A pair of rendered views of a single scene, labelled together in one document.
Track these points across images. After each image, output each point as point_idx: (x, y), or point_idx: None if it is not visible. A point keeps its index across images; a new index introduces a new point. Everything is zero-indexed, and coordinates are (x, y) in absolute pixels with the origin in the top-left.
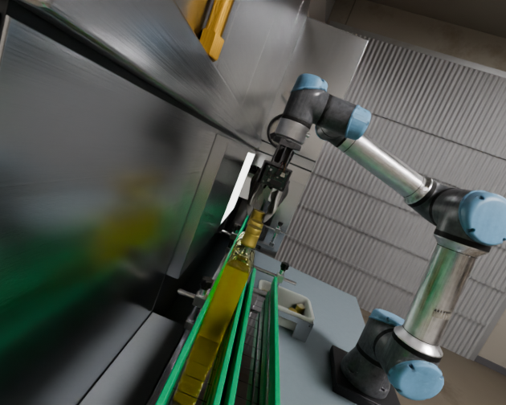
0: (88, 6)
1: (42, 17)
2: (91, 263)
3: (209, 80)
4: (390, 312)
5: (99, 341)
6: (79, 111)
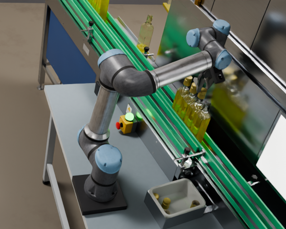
0: None
1: None
2: (177, 36)
3: (195, 9)
4: (110, 161)
5: None
6: (177, 4)
